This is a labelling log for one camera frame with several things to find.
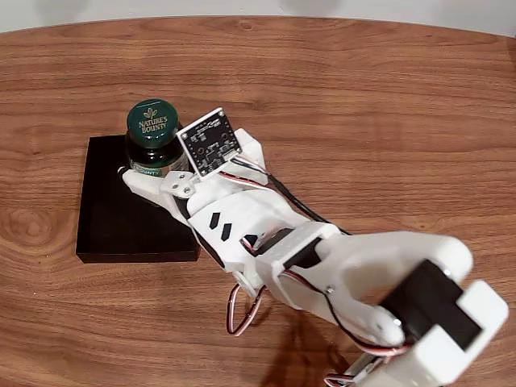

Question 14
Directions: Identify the pill bottle green cap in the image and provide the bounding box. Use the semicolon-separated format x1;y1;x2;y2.
124;98;191;181

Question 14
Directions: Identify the black open box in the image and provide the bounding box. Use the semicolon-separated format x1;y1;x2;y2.
75;131;202;264

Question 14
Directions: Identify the red white black servo wire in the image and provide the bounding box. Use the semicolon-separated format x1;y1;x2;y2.
322;372;364;387
224;281;266;337
219;158;269;188

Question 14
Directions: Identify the black camera cable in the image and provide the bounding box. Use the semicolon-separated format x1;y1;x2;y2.
264;172;354;238

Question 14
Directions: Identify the camera board on white mount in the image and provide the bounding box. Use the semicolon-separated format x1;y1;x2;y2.
176;106;267;187

